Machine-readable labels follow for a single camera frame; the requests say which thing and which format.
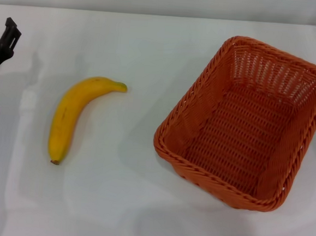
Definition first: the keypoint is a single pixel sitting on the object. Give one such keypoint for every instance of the yellow banana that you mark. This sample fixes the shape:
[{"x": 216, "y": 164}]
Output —
[{"x": 65, "y": 116}]

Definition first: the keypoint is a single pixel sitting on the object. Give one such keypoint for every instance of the orange woven plastic basket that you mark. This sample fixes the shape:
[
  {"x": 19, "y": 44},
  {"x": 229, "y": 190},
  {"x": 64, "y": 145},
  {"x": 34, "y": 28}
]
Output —
[{"x": 235, "y": 146}]

